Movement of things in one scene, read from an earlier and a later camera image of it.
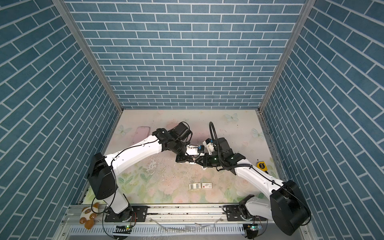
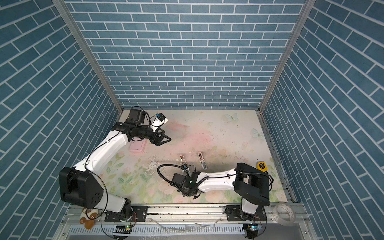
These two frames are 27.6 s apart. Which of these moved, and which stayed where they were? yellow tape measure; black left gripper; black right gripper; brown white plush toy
Moved: black left gripper; black right gripper
Stayed: yellow tape measure; brown white plush toy
